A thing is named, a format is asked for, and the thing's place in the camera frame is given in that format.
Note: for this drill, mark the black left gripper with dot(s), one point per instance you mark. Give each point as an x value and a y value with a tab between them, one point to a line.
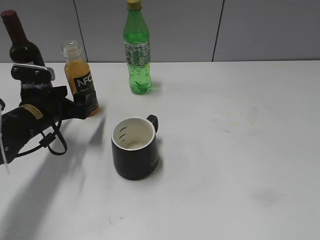
44	103

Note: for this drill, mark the NFC orange juice bottle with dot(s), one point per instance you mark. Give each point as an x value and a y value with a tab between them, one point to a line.
78	72

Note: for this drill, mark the black mug white inside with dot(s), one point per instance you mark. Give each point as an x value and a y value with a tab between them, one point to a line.
134	147

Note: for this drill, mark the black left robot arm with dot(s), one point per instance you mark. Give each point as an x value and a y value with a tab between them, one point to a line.
36	123

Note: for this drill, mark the dark red wine bottle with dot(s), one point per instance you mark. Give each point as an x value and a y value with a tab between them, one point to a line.
22	50

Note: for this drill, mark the green plastic soda bottle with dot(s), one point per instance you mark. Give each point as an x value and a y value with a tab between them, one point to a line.
136	36

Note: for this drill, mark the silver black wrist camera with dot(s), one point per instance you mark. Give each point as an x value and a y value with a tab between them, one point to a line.
29	73

